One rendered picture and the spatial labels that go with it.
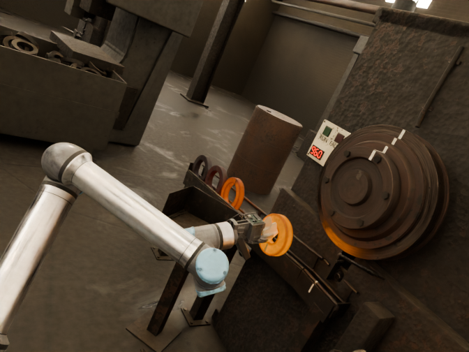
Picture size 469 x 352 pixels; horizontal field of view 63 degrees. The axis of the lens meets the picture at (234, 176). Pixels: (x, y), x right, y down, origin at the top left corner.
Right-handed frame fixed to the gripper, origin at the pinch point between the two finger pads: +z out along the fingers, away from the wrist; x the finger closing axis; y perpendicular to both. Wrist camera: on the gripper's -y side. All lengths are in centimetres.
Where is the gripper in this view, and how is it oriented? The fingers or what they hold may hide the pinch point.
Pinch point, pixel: (276, 230)
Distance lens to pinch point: 142.9
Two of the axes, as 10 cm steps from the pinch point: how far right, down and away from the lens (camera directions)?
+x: -4.6, -4.7, 7.5
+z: 8.7, -0.9, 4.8
